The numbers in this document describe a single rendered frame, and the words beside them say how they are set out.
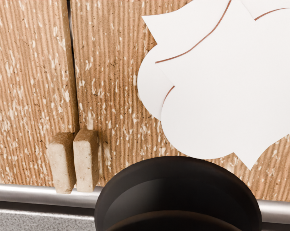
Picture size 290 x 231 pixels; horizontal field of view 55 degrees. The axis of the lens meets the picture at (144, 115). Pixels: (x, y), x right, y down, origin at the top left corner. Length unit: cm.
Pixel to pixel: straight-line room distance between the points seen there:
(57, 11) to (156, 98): 11
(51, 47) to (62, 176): 12
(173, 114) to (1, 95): 17
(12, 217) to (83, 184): 16
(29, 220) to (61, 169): 15
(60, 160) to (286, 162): 22
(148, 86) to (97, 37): 6
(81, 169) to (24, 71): 11
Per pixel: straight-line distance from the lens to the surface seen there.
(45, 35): 27
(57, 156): 27
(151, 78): 23
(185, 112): 23
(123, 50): 25
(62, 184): 29
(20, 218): 42
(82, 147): 26
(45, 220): 40
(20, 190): 38
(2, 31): 28
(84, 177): 28
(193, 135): 24
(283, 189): 32
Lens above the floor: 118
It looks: 66 degrees down
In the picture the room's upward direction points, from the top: 166 degrees counter-clockwise
